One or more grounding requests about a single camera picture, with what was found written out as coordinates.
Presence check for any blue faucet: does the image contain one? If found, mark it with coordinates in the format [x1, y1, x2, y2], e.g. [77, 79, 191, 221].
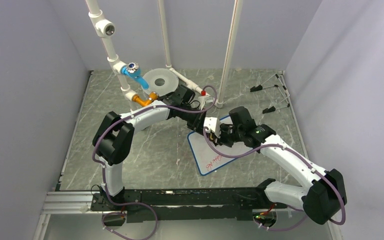
[120, 62, 149, 90]

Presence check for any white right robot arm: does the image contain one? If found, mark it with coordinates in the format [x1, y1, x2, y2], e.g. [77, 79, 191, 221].
[203, 106, 347, 225]

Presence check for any orange brass faucet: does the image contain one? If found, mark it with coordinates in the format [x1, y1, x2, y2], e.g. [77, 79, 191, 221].
[131, 91, 159, 107]

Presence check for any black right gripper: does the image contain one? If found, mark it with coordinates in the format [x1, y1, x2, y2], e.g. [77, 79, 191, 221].
[212, 122, 244, 148]

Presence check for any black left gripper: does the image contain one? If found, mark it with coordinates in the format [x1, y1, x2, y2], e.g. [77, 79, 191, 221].
[179, 104, 210, 139]

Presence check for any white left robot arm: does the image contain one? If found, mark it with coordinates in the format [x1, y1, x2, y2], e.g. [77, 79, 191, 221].
[92, 85, 208, 210]

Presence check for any blue framed whiteboard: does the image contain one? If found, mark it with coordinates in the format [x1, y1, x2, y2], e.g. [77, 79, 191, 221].
[187, 131, 251, 176]

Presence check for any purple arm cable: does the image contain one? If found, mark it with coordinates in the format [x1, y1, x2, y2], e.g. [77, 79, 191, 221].
[202, 127, 347, 232]
[90, 85, 218, 240]

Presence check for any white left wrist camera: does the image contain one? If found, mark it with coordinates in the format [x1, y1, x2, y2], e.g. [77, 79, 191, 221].
[197, 90, 214, 110]

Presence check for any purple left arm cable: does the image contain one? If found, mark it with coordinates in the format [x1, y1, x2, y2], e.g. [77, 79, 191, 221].
[90, 85, 218, 240]

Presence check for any clear round plate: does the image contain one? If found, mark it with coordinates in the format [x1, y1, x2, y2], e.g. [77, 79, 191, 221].
[142, 68, 179, 96]

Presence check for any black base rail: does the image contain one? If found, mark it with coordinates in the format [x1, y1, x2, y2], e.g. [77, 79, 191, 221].
[90, 187, 287, 223]

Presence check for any white PVC pipe frame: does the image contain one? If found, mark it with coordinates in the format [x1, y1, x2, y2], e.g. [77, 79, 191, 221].
[85, 0, 244, 109]

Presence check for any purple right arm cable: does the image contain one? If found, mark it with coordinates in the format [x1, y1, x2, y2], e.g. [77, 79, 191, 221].
[202, 127, 347, 232]

